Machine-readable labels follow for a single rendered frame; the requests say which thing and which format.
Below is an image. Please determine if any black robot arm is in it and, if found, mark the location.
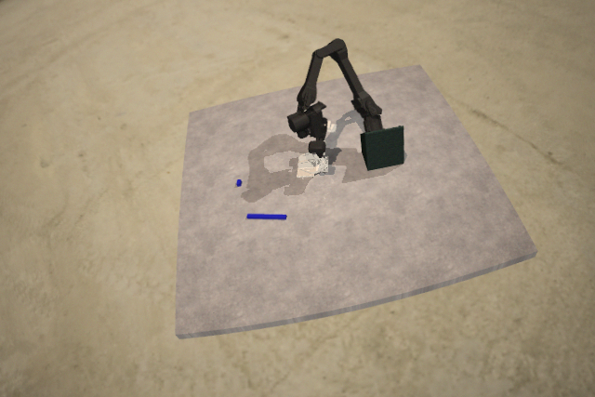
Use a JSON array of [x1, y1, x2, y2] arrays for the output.
[[287, 38, 385, 139]]

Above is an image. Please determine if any blue flat bar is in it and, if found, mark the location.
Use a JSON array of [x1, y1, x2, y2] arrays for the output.
[[247, 213, 286, 220]]

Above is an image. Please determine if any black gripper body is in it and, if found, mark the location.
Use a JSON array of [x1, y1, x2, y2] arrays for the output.
[[309, 118, 328, 153]]

